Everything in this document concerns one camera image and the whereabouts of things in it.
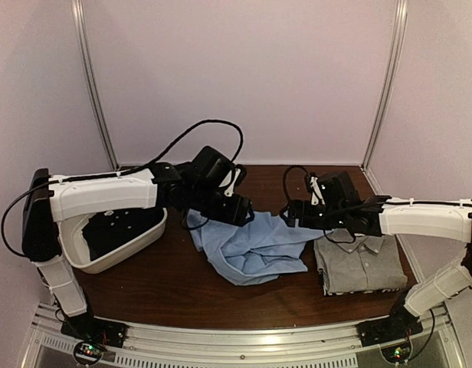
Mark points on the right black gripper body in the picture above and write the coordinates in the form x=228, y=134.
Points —
x=333, y=217

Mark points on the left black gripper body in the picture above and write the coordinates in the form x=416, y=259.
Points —
x=205, y=202

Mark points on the light blue shirt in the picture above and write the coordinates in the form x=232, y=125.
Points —
x=259, y=252

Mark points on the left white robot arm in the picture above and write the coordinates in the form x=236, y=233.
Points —
x=54, y=199

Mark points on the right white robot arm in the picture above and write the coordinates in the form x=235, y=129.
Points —
x=384, y=215

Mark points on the folded grey shirt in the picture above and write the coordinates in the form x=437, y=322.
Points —
x=342, y=253

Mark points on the black shirt in basket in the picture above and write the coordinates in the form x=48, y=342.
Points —
x=105, y=233

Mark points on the white plastic basket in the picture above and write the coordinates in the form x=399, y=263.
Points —
x=78, y=254

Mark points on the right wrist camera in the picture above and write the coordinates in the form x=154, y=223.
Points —
x=314, y=189

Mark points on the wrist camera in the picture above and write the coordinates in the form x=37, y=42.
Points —
x=233, y=179
x=314, y=189

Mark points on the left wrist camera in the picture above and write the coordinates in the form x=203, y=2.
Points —
x=233, y=179

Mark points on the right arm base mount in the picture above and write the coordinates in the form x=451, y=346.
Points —
x=387, y=329

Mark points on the front aluminium rail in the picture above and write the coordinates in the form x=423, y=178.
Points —
x=332, y=345

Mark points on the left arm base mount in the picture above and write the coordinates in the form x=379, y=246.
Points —
x=99, y=332

